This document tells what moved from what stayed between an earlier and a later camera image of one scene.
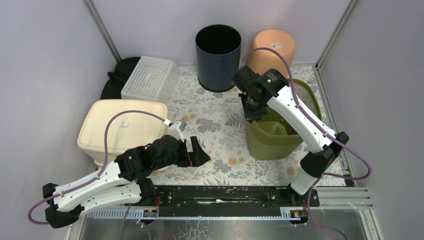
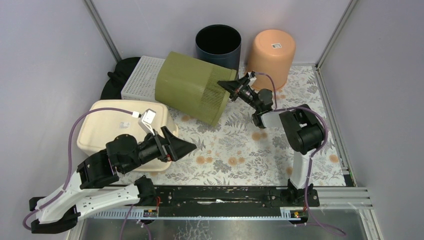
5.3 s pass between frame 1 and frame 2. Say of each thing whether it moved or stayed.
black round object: stayed
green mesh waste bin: moved
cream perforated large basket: stayed
